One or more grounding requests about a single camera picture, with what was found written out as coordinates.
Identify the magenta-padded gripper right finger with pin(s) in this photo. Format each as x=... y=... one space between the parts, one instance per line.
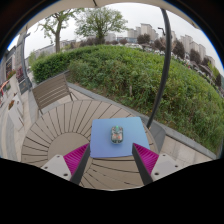
x=165 y=165

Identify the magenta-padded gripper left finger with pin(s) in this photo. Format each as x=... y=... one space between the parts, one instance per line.
x=58 y=165

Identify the transparent green computer mouse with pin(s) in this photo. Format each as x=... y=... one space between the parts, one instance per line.
x=117 y=134

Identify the blue square mouse pad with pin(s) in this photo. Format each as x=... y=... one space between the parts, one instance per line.
x=103 y=140

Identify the grey umbrella pole base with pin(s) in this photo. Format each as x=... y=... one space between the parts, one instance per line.
x=158 y=135

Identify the white planter with orange flowers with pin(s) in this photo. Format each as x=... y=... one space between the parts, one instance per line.
x=15 y=115

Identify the brown slatted wooden chair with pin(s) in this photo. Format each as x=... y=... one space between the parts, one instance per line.
x=51 y=91

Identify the tall grey sign pillar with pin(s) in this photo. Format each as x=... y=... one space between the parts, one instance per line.
x=24 y=73

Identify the black curved umbrella pole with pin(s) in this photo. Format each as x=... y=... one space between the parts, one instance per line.
x=166 y=60

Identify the grey shopfront building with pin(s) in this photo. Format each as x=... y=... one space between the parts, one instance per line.
x=8 y=65

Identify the distant apartment buildings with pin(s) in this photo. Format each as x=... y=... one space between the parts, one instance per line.
x=146 y=31

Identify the bare-trunked tall tree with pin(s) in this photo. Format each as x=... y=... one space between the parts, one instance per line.
x=57 y=30

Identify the round leafy green tree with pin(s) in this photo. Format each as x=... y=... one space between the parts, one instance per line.
x=100 y=21

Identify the beige umbrella canopy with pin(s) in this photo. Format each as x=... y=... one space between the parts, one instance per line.
x=133 y=2

